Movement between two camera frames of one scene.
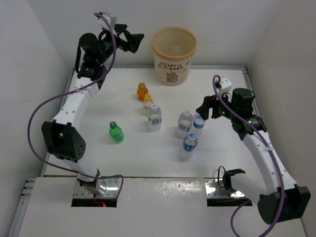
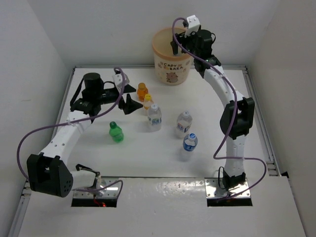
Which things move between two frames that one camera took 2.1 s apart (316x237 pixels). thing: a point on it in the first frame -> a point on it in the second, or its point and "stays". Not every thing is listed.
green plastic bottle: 116,132 stays
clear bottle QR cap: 154,121 stays
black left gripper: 133,40 -> 129,105
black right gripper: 209,101 -> 181,38
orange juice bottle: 141,91 stays
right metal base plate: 215,187 stays
